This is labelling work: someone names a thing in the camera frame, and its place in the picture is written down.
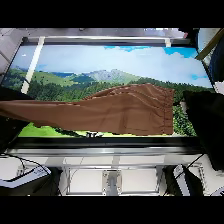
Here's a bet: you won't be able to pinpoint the black cable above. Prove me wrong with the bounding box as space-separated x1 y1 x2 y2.
185 153 205 170
0 152 45 183

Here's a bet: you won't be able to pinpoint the brown pants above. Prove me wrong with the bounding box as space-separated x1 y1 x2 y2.
0 83 176 137

